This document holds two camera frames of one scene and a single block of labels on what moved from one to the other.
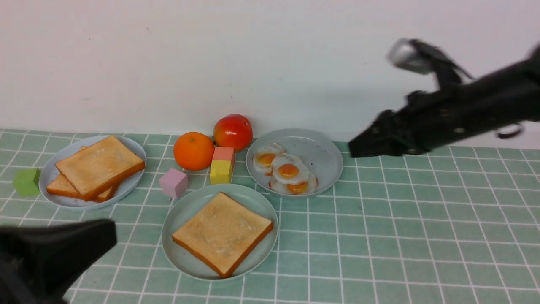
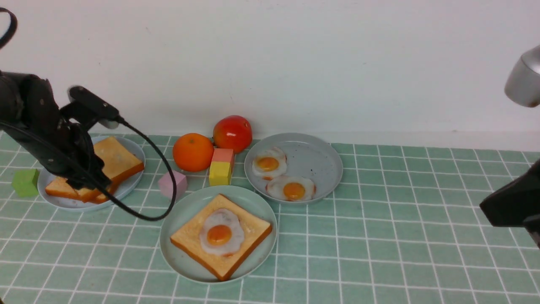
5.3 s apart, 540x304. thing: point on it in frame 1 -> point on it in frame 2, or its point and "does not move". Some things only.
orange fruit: (193, 150) does not move
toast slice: (100, 166) does not move
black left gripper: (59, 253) -> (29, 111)
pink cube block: (174, 183) does not move
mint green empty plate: (186, 205) does not move
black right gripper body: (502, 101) -> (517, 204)
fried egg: (289, 170) -> (222, 233)
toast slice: (222, 234) does not move
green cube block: (26, 182) does not move
